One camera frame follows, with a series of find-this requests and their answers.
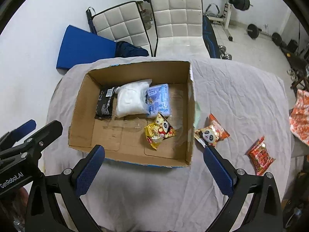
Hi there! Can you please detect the orange panda snack bag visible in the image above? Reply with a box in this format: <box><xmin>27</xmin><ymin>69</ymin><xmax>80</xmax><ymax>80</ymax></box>
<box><xmin>194</xmin><ymin>114</ymin><xmax>230</xmax><ymax>147</ymax></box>

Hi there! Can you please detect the cardboard box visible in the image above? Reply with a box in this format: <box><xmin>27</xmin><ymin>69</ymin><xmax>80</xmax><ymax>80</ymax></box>
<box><xmin>68</xmin><ymin>59</ymin><xmax>195</xmax><ymax>167</ymax></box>

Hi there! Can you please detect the white quilted chair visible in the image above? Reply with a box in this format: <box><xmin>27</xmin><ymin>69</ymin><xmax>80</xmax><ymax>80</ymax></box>
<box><xmin>150</xmin><ymin>0</ymin><xmax>210</xmax><ymax>58</ymax></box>
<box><xmin>86</xmin><ymin>1</ymin><xmax>153</xmax><ymax>56</ymax></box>

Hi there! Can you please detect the white soft plastic pack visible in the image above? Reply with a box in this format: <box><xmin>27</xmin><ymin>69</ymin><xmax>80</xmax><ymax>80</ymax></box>
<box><xmin>115</xmin><ymin>79</ymin><xmax>152</xmax><ymax>118</ymax></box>

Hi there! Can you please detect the blue tissue pack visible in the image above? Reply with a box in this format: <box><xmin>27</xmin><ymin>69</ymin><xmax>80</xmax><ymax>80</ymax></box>
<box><xmin>146</xmin><ymin>84</ymin><xmax>171</xmax><ymax>118</ymax></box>

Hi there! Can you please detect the dark blue bag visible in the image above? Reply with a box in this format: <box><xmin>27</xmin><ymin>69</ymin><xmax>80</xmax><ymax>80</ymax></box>
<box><xmin>115</xmin><ymin>41</ymin><xmax>149</xmax><ymax>58</ymax></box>

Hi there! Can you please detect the red snack bag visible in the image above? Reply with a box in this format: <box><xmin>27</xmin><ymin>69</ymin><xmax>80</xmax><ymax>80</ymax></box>
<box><xmin>247</xmin><ymin>136</ymin><xmax>275</xmax><ymax>176</ymax></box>

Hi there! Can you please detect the white quilted chair left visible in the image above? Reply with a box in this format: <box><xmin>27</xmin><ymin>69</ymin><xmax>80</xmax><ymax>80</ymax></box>
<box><xmin>86</xmin><ymin>1</ymin><xmax>153</xmax><ymax>56</ymax></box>

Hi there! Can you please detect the blue foam mat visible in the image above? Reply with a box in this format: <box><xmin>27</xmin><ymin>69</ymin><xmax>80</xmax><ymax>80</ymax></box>
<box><xmin>56</xmin><ymin>25</ymin><xmax>116</xmax><ymax>70</ymax></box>

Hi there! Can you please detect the white quilted chair right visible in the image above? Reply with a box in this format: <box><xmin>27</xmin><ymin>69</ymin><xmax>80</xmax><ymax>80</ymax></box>
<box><xmin>150</xmin><ymin>0</ymin><xmax>210</xmax><ymax>58</ymax></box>

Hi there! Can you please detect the orange white patterned cloth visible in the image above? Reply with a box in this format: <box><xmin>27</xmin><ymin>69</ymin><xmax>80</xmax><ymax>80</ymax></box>
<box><xmin>289</xmin><ymin>89</ymin><xmax>309</xmax><ymax>146</ymax></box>

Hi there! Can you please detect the black dumbbell on floor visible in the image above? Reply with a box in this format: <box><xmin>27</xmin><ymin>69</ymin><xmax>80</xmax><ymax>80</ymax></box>
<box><xmin>246</xmin><ymin>24</ymin><xmax>262</xmax><ymax>39</ymax></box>

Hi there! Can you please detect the black snack pack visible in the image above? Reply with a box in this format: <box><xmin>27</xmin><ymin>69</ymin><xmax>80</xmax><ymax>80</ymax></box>
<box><xmin>95</xmin><ymin>86</ymin><xmax>118</xmax><ymax>119</ymax></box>

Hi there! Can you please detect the black blue weight bench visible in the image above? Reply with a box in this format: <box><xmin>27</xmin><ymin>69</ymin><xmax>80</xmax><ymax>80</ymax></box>
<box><xmin>203</xmin><ymin>15</ymin><xmax>221</xmax><ymax>59</ymax></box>

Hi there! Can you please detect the yellow panda snack bag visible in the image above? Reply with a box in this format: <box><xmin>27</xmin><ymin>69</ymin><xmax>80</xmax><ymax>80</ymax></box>
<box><xmin>144</xmin><ymin>112</ymin><xmax>176</xmax><ymax>150</ymax></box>

